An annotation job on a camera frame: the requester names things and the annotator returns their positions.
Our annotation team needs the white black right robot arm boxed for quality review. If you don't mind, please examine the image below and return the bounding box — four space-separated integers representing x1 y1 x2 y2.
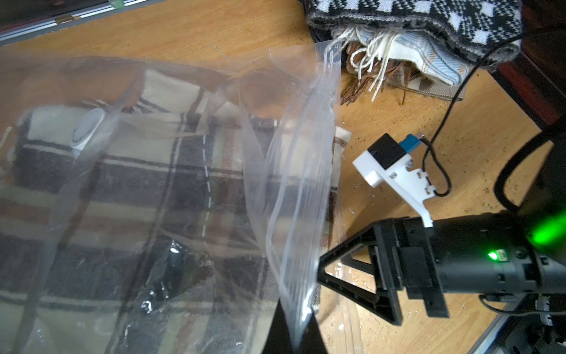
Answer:
318 119 565 353

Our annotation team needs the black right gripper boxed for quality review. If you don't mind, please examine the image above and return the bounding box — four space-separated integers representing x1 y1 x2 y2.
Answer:
318 214 565 326

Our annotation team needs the white vacuum bag valve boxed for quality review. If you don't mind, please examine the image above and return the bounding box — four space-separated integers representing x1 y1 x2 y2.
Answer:
69 108 107 157

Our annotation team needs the clear plastic vacuum bag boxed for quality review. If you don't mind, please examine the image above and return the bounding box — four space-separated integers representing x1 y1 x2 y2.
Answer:
0 37 368 354

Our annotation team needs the black white checkered scarf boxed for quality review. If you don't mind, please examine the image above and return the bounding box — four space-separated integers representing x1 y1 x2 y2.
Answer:
302 0 523 65

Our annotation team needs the black right camera cable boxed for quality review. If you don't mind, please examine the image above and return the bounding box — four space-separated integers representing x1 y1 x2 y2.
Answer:
415 26 566 198

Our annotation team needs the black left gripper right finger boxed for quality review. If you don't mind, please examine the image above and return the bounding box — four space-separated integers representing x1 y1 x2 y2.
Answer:
262 304 328 354

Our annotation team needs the cream brown plaid scarf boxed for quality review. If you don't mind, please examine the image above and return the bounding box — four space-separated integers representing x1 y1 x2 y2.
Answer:
0 68 352 354

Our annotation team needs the dark brown scarf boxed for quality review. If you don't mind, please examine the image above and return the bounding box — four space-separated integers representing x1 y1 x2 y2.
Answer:
340 42 424 106

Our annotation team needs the cream tan striped scarf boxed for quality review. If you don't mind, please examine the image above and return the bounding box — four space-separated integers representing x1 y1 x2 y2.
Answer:
388 75 466 101

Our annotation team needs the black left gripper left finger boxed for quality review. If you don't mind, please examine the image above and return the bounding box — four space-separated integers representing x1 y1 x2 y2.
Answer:
141 236 212 310

